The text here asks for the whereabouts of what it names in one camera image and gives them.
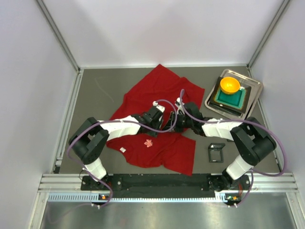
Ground red garment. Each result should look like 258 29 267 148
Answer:
107 64 204 176

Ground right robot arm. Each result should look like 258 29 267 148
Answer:
163 102 276 191

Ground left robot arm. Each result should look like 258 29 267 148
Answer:
68 105 165 182

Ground pink leaf brooch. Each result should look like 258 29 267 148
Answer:
144 139 153 147

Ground small black open box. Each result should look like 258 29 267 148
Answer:
208 143 225 163

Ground orange bowl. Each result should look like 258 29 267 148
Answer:
220 77 241 94

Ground black and teal square plate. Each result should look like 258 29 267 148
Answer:
210 77 251 115

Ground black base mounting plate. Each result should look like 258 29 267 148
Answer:
81 174 250 191

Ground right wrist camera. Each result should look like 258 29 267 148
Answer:
175 97 185 115

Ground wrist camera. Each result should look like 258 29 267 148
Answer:
175 97 185 115
152 101 165 113

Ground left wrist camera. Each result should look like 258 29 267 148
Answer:
152 101 165 113

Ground grey slotted cable duct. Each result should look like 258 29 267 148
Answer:
48 193 228 203

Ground aluminium frame rail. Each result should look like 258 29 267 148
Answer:
38 173 298 192

